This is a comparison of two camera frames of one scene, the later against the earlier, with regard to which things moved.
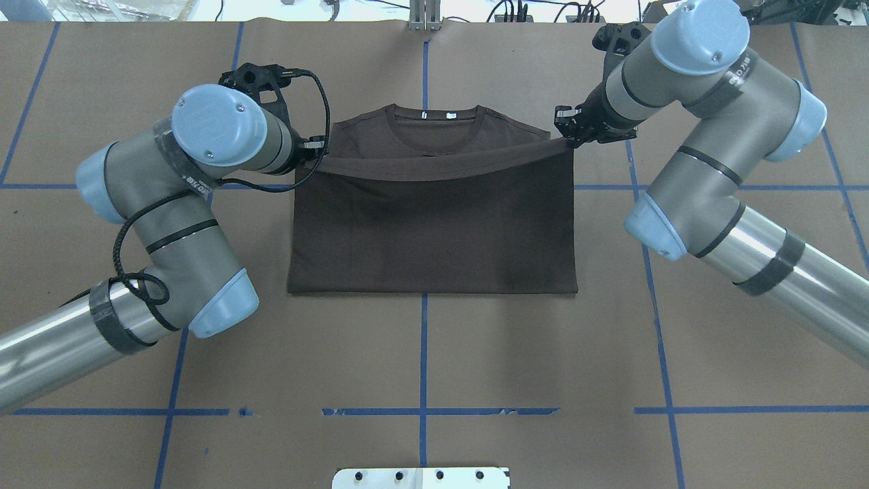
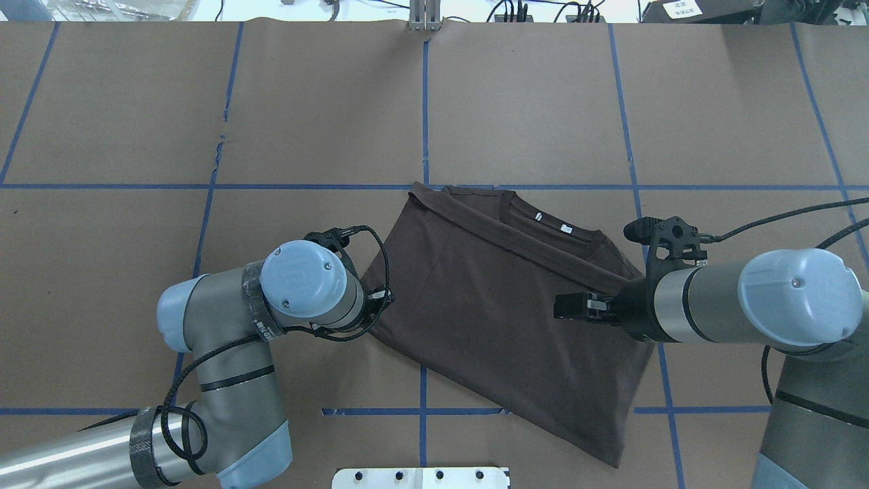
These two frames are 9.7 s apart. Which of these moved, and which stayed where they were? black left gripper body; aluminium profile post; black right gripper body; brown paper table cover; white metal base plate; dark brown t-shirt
Moved: dark brown t-shirt; black right gripper body; black left gripper body
Stayed: aluminium profile post; white metal base plate; brown paper table cover
